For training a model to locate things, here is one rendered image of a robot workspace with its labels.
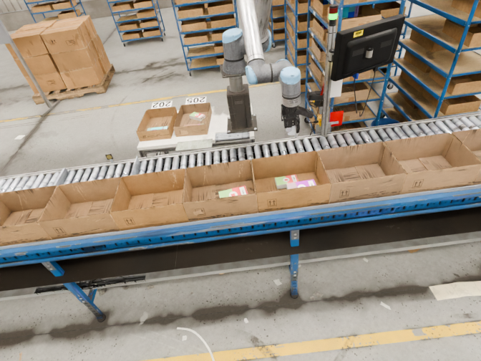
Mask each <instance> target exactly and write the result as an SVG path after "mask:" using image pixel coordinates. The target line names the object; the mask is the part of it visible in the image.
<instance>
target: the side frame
mask: <svg viewBox="0 0 481 361"><path fill-rule="evenodd" d="M479 196H481V188H474V189H468V190H463V191H452V192H446V193H436V194H429V195H423V196H413V197H407V198H397V199H391V200H385V201H375V202H368V203H358V204H352V205H346V206H335V207H330V208H319V209H313V210H307V211H297V212H290V213H280V214H274V215H268V216H258V217H252V218H242V219H236V220H229V221H219V222H213V223H202V224H197V225H191V226H180V227H175V228H164V229H158V230H152V231H141V232H135V233H130V234H119V235H113V236H103V237H97V238H90V239H80V240H74V241H64V242H58V243H52V244H42V245H36V246H25V247H19V248H13V249H2V250H0V268H4V267H9V266H20V265H26V264H37V263H43V262H48V261H59V260H65V259H76V258H82V257H88V256H99V255H105V254H116V253H121V252H127V251H138V250H144V249H154V248H160V247H166V246H177V245H183V244H194V243H200V242H206V241H217V240H223V239H233V238H239V237H245V236H256V235H261V234H272V233H278V232H284V231H295V230H301V229H307V228H318V227H324V226H334V225H340V224H346V223H357V222H363V221H373V220H379V219H386V218H396V217H402V216H413V215H419V214H425V213H436V212H442V211H452V210H458V209H464V208H475V207H480V206H481V198H479ZM475 197H476V199H475ZM463 198H464V201H462V200H463ZM474 199H475V200H474ZM451 200H453V201H452V202H451ZM440 201H441V203H440V204H439V202H440ZM450 202H451V203H450ZM427 204H429V205H428V206H427ZM415 205H417V207H416V208H415ZM404 206H405V208H404V209H403V207H404ZM392 208H393V210H392V211H391V209H392ZM380 209H381V210H382V211H381V212H379V211H380ZM368 211H370V212H369V213H368ZM356 212H358V215H356ZM345 213H346V216H344V214H345ZM333 215H335V216H334V218H333ZM321 217H323V219H321ZM310 218H311V221H310V220H309V219H310ZM298 220H300V222H298ZM287 221H288V223H287V224H286V222H287ZM275 223H276V226H275ZM263 224H265V227H263ZM269 224H270V225H269ZM251 226H253V228H252V227H251ZM240 227H242V230H240ZM246 227H247V228H246ZM229 228H230V231H229V230H228V229H229ZM217 230H219V233H218V232H217ZM206 231H207V232H208V234H206ZM194 233H196V236H195V234H194ZM183 234H185V237H183ZM171 236H173V239H172V237H171ZM161 237H162V240H161V239H160V238H161ZM149 239H150V240H151V241H149ZM137 241H139V243H138V242H137ZM126 242H128V244H127V243H126ZM115 244H117V246H116V245H115ZM104 245H105V246H106V247H104ZM93 247H95V249H93ZM81 248H83V249H84V250H82V249H81ZM70 249H71V250H73V251H70ZM59 251H61V253H60V252H59ZM47 252H49V253H50V254H48V253H47ZM37 254H38V255H39V256H38V255H37ZM25 255H27V256H28V257H27V256H25ZM15 257H16V258H17V259H16V258H15ZM4 258H5V259H6V260H5V259H4Z"/></svg>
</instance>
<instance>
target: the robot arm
mask: <svg viewBox="0 0 481 361"><path fill-rule="evenodd" d="M272 1H273V0H238V8H239V13H240V21H241V26H242V29H239V28H235V29H229V30H227V31H225V32H224V33H223V41H222V42H223V53H224V62H223V71H224V72H225V73H226V74H241V73H243V72H246V77H247V80H248V83H249V84H250V85H257V84H263V83H269V82H280V83H281V91H282V102H283V104H281V121H283V126H284V128H286V131H287V132H288V135H295V138H297V136H298V134H299V130H300V117H299V115H303V116H305V117H309V118H312V117H313V116H314V114H313V111H312V110H308V109H306V108H304V107H300V106H299V104H300V103H301V73H300V70H299V69H298V68H296V67H293V65H292V64H291V63H290V62H289V61H288V60H287V59H280V60H278V61H277V62H276V63H271V64H266V63H265V59H264V56H263V53H264V52H268V51H269V50H270V48H271V32H270V30H269V29H267V28H268V21H269V16H270V13H271V5H272ZM244 54H246V57H247V62H248V63H247V64H246V61H245V59H244ZM247 65H248V66H247ZM282 117H283V119H282Z"/></svg>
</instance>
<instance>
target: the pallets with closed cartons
mask: <svg viewBox="0 0 481 361"><path fill-rule="evenodd" d="M15 32H16V33H13V34H11V35H10V36H11V38H12V39H13V41H14V43H15V45H16V47H17V48H18V50H19V51H20V53H21V55H22V57H23V58H24V60H25V62H26V63H27V65H28V67H29V69H30V70H31V72H32V74H33V75H34V77H35V79H36V81H37V82H38V84H39V86H40V87H41V89H42V91H43V92H44V94H45V96H46V97H47V99H48V100H50V99H55V98H56V99H57V100H65V99H67V98H68V99H73V98H74V97H83V96H84V93H89V92H96V93H97V94H102V93H106V91H107V88H108V87H109V85H110V82H111V80H112V77H113V75H114V73H115V68H114V66H113V64H110V61H109V59H108V57H107V54H106V51H105V48H104V47H103V44H102V41H101V39H100V37H99V35H98V34H97V32H96V29H95V27H94V24H93V22H92V19H91V17H90V15H86V16H79V17H75V18H71V19H63V20H59V21H57V20H53V21H45V22H40V23H36V24H27V25H24V26H23V27H21V28H20V29H18V30H17V31H15ZM5 45H6V47H7V49H8V50H9V52H10V54H11V55H12V57H13V58H14V61H15V62H16V64H17V66H18V68H19V69H20V70H21V73H22V74H23V76H24V77H25V79H26V80H27V82H28V83H29V86H30V87H31V88H32V90H33V92H34V95H33V96H32V99H33V101H34V102H35V103H36V105H39V104H44V103H45V101H44V100H43V98H42V96H41V95H40V93H39V91H38V89H37V88H36V86H35V85H34V83H33V82H32V80H31V78H30V76H29V75H28V73H27V71H26V70H25V68H24V66H23V64H22V63H21V61H20V60H19V58H18V57H17V55H16V53H15V51H14V50H13V48H12V46H11V45H10V44H5ZM93 85H94V87H93ZM63 89H66V90H65V92H60V91H61V90H63ZM71 89H74V90H72V91H71ZM55 90H56V91H55ZM53 91H55V92H54V94H52V92H53Z"/></svg>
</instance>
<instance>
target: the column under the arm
mask: <svg viewBox="0 0 481 361"><path fill-rule="evenodd" d="M227 101H228V109H229V114H230V117H228V124H227V134H231V133H244V132H251V131H258V127H257V119H256V114H254V115H252V114H251V101H250V94H249V87H248V84H243V90H242V91H240V92H232V91H230V85H229V86H227Z"/></svg>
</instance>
